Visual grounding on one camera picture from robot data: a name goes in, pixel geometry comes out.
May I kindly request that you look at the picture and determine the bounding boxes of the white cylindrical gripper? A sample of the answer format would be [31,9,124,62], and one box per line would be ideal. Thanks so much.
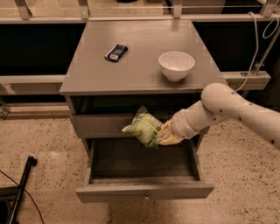
[157,109,199,145]

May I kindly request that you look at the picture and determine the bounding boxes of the green jalapeno chip bag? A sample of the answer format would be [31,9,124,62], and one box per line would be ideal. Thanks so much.
[122,106,163,148]

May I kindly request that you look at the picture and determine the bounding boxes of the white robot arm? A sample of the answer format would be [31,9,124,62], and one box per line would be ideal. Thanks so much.
[157,83,280,149]

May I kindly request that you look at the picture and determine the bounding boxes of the open grey middle drawer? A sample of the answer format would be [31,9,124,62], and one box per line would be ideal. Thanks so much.
[75,137,214,203]

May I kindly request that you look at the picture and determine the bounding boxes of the grey wooden drawer cabinet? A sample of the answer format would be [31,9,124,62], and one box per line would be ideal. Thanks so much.
[59,19,230,204]

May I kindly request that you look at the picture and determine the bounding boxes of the closed grey upper drawer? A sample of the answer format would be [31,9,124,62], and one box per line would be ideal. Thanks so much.
[70,114,134,138]

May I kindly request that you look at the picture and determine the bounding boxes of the white ceramic bowl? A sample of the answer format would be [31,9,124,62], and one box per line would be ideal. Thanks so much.
[158,52,195,81]

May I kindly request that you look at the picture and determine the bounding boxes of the dark blue snack bar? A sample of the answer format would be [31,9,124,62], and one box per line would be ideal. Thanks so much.
[104,45,128,62]

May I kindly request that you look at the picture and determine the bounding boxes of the black stand leg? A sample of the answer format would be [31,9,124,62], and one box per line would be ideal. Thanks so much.
[0,156,37,224]

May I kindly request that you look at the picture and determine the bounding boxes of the thin black floor cable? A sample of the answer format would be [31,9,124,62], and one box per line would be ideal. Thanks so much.
[0,170,45,224]

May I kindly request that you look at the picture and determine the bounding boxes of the metal railing frame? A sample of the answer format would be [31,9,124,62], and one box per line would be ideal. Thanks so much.
[0,0,280,24]

